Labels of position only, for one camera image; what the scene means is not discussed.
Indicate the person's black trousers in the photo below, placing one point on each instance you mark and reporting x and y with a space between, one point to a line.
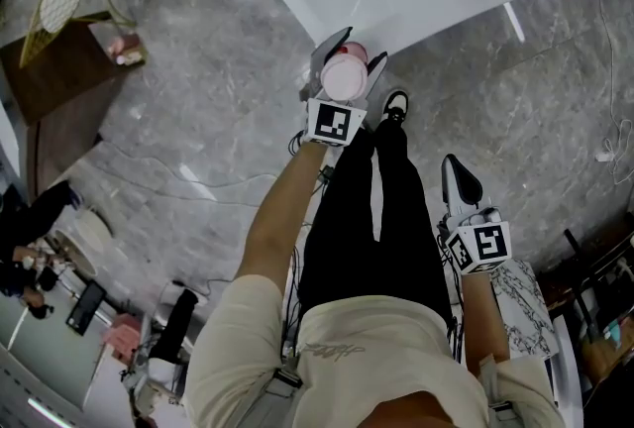
347 228

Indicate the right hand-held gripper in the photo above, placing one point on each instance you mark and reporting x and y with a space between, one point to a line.
483 245

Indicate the person's cream shirt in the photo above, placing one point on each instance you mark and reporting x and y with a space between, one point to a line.
376 366

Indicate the white power strip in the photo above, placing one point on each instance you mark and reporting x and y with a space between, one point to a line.
604 155

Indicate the white marble side table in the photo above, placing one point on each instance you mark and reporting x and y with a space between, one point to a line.
520 307

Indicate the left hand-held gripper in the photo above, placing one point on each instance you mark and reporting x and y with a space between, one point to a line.
332 124

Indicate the black tablet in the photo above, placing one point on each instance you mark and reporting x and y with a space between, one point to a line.
85 308

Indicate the white and black sneaker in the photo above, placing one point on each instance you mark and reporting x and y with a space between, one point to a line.
395 106

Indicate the person's right forearm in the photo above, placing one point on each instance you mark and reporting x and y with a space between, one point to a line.
483 317

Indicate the person's left forearm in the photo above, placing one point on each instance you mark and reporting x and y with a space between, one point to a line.
277 228

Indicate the dark wooden vanity cabinet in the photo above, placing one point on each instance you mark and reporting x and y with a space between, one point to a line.
59 74

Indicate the pink cloth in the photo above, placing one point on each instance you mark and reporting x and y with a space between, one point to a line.
121 339

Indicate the pink toiletries tray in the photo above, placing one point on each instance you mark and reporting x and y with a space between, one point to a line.
126 50

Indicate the black metal rack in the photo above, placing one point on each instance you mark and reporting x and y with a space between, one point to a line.
594 277

